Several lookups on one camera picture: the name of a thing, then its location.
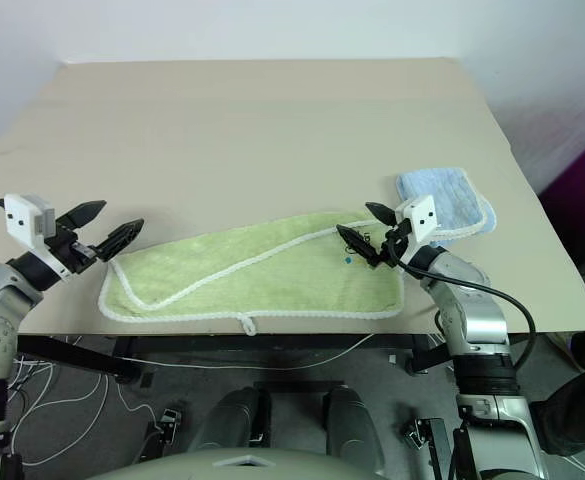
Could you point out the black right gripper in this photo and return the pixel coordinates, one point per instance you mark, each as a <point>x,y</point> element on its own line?
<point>396,242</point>

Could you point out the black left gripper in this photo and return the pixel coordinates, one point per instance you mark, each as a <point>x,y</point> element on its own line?
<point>74,250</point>

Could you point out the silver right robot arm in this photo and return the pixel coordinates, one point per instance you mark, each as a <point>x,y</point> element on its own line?
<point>477,320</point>

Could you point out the folded light blue towel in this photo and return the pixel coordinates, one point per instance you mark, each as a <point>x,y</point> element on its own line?
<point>452,200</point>

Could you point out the green towel with white trim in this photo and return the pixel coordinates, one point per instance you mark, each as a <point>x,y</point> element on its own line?
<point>272,280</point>

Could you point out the dark grey robot leg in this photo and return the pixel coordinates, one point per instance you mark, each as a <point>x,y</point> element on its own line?
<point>232,415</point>
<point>352,425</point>

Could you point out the black floor clamp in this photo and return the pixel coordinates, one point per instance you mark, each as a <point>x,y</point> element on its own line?
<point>429,435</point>
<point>167,425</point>

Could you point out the purple panel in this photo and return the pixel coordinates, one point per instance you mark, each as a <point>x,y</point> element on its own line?
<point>582,200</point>

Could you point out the dark fabric bundle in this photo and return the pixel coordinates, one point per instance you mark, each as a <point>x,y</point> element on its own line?
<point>582,400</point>

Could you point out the grey robot torso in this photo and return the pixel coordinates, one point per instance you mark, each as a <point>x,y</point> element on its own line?
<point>232,465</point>

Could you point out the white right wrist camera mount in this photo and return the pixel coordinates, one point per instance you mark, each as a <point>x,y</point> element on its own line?
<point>422,220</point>

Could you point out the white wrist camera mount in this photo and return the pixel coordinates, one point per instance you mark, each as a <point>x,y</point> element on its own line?
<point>22,220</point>
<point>422,220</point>

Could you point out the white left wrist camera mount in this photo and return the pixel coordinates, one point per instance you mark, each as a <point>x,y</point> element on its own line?
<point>22,220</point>

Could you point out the black metal table frame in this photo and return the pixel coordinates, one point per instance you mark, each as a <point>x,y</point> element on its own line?
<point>197,343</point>

